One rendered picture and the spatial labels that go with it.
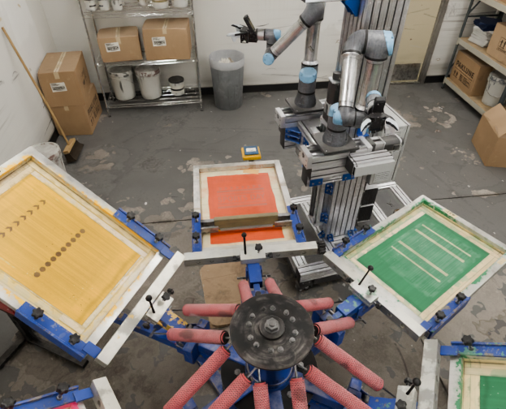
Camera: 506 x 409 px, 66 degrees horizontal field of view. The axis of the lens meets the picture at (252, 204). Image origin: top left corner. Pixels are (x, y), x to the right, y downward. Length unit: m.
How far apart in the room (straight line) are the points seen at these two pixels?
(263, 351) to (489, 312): 2.39
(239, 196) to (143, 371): 1.32
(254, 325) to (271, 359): 0.14
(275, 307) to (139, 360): 1.62
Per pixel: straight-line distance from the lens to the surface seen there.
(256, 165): 2.66
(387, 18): 2.43
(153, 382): 2.86
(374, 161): 2.49
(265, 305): 1.50
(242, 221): 2.18
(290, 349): 1.41
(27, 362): 3.22
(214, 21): 5.48
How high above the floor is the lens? 2.55
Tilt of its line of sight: 42 degrees down
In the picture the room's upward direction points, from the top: straight up
